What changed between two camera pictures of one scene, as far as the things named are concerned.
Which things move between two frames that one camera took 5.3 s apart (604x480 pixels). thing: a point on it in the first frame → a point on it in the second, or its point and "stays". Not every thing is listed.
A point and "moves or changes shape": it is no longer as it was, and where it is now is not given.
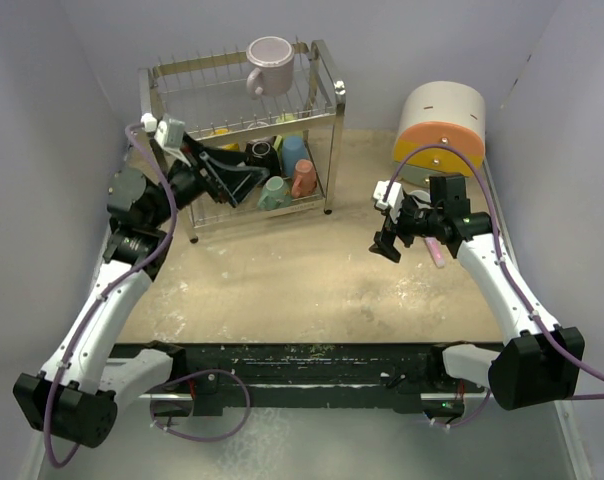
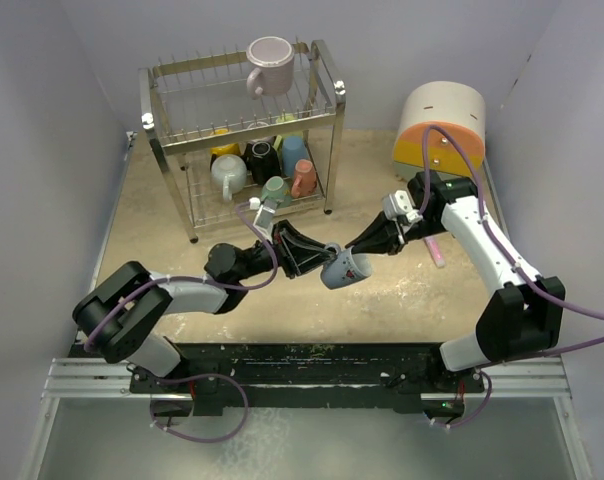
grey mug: (422, 195) moves or changes shape
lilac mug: (273, 58) stays
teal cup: (275, 194) stays
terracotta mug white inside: (306, 181) stays
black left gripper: (236, 181) → (297, 253)
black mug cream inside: (262, 152) stays
